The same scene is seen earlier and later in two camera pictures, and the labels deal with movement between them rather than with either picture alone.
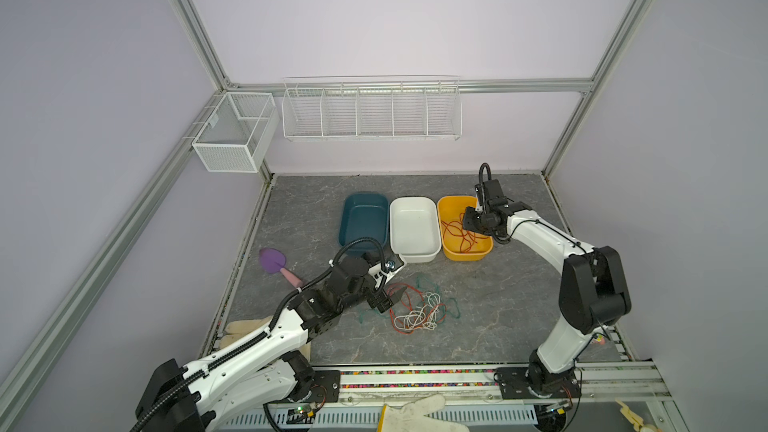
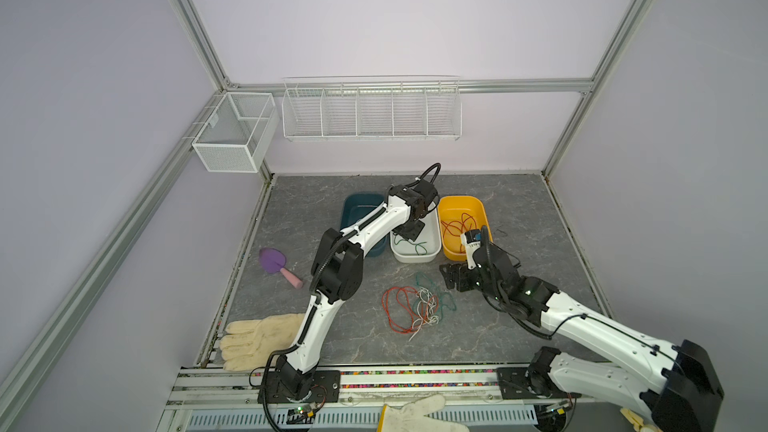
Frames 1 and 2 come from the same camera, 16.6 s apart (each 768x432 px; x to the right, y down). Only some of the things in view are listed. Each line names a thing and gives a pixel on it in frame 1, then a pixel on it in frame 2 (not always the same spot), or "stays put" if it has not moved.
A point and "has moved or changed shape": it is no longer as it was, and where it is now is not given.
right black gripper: x=469 y=213 -> x=450 y=276
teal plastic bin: x=364 y=215 stays put
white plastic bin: x=414 y=228 stays put
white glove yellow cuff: x=411 y=416 stays put
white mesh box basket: x=235 y=134 stays put
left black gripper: x=384 y=301 -> x=412 y=235
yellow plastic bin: x=459 y=244 stays put
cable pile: x=420 y=309 has moved or changed shape
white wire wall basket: x=372 y=108 stays put
